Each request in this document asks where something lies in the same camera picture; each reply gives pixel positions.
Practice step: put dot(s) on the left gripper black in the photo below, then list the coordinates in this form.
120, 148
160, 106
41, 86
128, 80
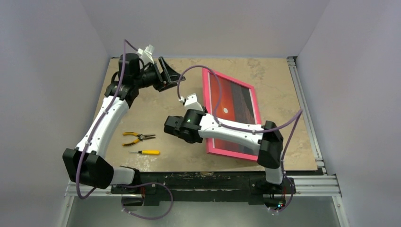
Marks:
171, 77

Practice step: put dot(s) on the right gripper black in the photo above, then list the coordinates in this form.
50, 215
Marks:
170, 126

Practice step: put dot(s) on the pink photo frame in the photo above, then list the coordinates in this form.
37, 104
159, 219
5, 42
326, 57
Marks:
233, 100

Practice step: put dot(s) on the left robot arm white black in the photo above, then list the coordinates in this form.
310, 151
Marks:
86, 164

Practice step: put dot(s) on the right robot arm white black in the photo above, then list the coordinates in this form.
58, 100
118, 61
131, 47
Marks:
265, 139

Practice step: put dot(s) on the yellow screwdriver near front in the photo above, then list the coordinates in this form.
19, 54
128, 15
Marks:
146, 152

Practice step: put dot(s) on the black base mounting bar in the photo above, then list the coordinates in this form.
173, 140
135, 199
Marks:
249, 186

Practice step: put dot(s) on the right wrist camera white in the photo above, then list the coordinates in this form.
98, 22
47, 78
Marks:
191, 102

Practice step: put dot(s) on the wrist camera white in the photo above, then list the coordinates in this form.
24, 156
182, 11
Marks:
191, 102
146, 54

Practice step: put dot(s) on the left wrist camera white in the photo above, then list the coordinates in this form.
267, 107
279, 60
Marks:
146, 54

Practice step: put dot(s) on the yellow handled pliers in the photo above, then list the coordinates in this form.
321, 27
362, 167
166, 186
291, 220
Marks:
139, 137

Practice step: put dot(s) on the aluminium rail frame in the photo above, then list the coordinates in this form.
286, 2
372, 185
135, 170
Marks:
318, 203

